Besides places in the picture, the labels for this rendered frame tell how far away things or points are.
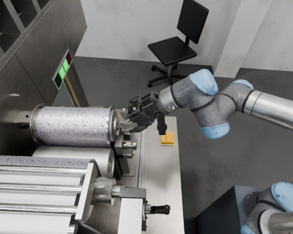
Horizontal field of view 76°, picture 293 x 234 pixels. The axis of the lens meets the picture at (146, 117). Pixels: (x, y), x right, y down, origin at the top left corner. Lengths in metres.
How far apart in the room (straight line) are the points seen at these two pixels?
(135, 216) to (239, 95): 0.44
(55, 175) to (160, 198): 0.60
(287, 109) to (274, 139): 1.94
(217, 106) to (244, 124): 1.95
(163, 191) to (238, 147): 1.46
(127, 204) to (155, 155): 0.65
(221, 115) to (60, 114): 0.51
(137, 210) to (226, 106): 0.37
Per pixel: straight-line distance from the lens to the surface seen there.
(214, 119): 0.54
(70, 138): 0.69
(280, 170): 2.35
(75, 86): 1.73
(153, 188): 0.95
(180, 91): 0.52
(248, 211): 0.99
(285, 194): 0.85
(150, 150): 1.02
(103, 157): 0.65
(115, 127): 0.65
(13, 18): 0.84
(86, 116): 0.66
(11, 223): 0.44
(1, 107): 0.74
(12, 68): 0.78
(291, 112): 0.58
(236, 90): 0.62
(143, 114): 0.57
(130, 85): 2.65
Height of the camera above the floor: 1.81
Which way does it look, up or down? 53 degrees down
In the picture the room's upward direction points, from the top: straight up
